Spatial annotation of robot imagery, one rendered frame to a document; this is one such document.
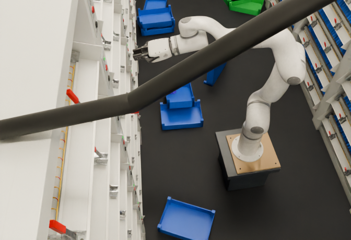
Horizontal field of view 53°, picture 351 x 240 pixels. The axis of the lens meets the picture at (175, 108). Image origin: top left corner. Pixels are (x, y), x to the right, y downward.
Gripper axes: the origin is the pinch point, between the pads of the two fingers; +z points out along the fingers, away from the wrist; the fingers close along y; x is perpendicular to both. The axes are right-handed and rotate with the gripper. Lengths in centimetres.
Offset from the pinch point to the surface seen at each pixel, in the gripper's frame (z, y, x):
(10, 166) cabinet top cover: -4, -95, 74
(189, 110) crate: -9, 44, -107
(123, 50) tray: 9.4, 14.0, -8.1
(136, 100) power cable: -21, -91, 76
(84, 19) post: -5, -52, 60
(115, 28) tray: 6.4, 7.0, 11.2
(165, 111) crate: 9, 45, -103
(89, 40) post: -3, -52, 55
